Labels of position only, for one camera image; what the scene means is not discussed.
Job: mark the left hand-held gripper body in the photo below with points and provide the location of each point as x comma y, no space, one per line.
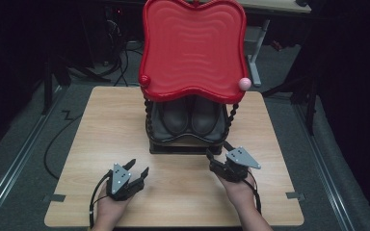
119,181

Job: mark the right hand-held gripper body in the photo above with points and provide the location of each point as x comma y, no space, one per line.
237,163

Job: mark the black slipper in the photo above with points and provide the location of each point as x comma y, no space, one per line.
175,115
205,115

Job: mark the red and black shoe rack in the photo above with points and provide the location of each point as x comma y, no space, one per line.
192,48

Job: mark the person's right hand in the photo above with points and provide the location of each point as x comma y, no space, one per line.
239,192

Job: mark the person's left hand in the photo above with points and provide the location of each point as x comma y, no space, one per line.
109,211

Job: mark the grey tape piece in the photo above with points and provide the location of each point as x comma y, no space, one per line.
54,198
297,195

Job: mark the black metal stand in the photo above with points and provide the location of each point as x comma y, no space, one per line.
49,86
310,102

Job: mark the grey metal desk leg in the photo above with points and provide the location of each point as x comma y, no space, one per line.
257,54

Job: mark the metal floor rail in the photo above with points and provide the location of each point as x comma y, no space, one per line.
16,160
326,166

